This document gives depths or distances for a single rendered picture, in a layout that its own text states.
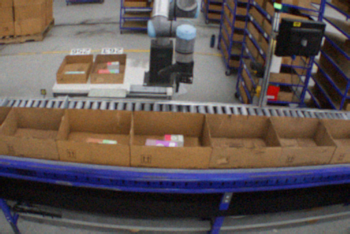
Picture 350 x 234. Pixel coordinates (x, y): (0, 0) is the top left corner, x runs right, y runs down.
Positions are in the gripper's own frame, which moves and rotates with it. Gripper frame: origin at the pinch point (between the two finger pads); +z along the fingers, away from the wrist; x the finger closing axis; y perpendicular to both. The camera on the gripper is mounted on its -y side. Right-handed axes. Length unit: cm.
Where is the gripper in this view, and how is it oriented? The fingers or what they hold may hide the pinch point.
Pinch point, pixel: (174, 95)
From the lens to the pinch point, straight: 169.2
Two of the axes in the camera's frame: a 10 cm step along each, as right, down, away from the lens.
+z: -0.9, 8.2, 5.6
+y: 9.9, 0.1, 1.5
